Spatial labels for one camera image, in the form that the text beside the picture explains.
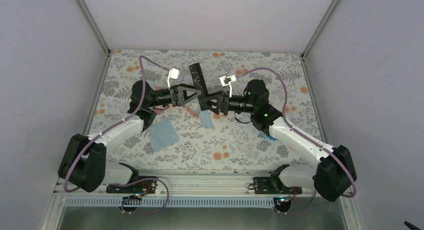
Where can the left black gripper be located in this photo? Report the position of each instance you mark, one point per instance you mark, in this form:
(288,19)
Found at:
(178,96)

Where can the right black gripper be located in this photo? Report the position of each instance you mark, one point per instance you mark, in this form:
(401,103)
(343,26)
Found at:
(222,102)

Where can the light blue cleaning cloth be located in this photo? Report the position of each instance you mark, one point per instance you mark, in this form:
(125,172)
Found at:
(205,119)

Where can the pink transparent sunglasses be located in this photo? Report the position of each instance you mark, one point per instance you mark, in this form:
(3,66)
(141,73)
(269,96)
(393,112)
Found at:
(187,109)

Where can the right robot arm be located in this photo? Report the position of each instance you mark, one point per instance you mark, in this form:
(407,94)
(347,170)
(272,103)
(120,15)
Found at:
(333,173)

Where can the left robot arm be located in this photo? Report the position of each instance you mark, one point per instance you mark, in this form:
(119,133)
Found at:
(84,160)

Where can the floral table mat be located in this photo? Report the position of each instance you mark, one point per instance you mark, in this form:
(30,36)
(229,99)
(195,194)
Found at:
(233,142)

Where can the light blue cloth left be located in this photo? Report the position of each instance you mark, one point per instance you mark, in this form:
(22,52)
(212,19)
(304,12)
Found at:
(163,134)

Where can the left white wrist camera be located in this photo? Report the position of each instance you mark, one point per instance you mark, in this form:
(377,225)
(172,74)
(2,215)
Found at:
(173,74)

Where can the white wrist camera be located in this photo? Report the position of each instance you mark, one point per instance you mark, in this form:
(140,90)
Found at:
(227,81)
(173,74)

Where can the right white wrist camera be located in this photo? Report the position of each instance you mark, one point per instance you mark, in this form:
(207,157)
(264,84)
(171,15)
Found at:
(227,81)

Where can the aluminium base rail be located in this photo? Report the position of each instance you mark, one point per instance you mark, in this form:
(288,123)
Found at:
(194,184)

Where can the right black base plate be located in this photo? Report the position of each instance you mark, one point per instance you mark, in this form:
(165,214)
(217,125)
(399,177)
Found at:
(263,186)

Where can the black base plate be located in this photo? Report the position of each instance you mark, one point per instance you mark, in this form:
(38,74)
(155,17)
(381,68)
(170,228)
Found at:
(263,186)
(144,187)

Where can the white slotted cable duct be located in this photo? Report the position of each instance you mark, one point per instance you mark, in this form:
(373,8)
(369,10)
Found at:
(175,202)

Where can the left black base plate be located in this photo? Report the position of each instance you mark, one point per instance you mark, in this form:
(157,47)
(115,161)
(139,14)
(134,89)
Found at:
(144,187)

